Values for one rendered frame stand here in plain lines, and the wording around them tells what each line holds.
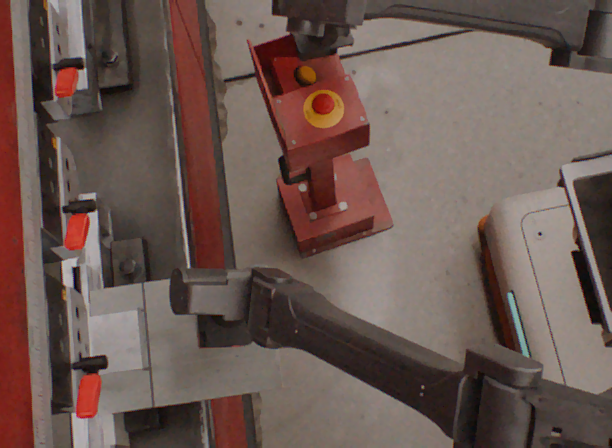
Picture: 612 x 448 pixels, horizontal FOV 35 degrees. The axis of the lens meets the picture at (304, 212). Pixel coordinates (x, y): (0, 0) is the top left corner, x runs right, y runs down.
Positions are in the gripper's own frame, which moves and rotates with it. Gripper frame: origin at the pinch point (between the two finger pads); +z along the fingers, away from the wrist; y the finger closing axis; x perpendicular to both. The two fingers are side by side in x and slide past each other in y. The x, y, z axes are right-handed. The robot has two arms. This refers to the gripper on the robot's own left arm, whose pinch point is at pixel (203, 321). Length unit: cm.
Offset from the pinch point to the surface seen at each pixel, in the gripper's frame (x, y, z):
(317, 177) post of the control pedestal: 49, -42, 49
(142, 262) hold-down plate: -3.1, -13.2, 16.0
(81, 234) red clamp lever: -20.3, -8.0, -15.0
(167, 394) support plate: -4.2, 9.0, 5.8
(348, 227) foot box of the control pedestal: 67, -37, 70
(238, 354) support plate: 5.0, 4.8, 0.7
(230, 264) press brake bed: 43, -33, 89
